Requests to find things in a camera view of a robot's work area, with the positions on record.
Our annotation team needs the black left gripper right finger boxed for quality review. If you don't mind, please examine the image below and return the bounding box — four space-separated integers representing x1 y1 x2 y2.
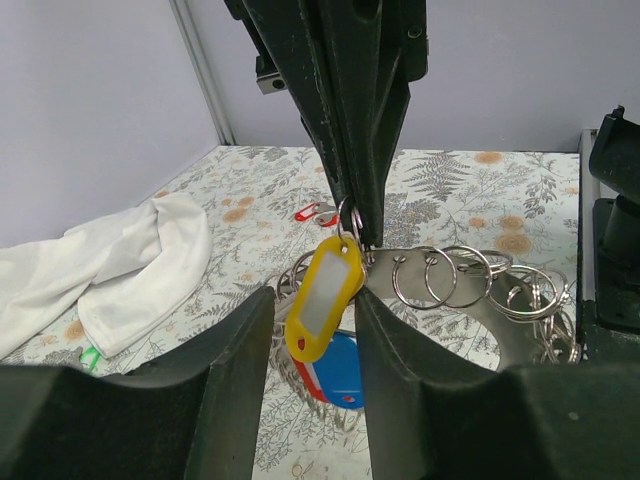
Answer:
355 290 639 479

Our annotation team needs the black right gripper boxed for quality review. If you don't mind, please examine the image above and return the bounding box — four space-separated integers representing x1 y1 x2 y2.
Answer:
226 0 429 247

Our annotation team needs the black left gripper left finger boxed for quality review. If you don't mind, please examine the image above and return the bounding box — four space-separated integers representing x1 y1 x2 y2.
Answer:
1 287 275 479

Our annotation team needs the blue tagged key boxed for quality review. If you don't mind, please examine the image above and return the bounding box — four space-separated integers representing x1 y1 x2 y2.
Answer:
314 332 364 410

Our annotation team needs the white disc with keyrings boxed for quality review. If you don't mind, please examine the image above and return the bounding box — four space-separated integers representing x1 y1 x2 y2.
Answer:
269 244 584 441

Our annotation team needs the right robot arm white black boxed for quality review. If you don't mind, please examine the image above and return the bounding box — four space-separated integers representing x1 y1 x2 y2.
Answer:
227 1 639 363

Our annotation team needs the red tagged key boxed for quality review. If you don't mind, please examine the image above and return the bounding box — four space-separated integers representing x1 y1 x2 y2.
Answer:
293 359 329 403
294 202 339 228

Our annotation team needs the green tagged key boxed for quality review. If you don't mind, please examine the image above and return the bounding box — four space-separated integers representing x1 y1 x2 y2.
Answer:
79 346 102 374

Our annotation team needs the white crumpled cloth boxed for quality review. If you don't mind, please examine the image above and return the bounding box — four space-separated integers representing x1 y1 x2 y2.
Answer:
1 193 212 358

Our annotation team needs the grey left corner post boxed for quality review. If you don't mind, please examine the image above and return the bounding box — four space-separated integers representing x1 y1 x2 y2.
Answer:
169 0 237 146

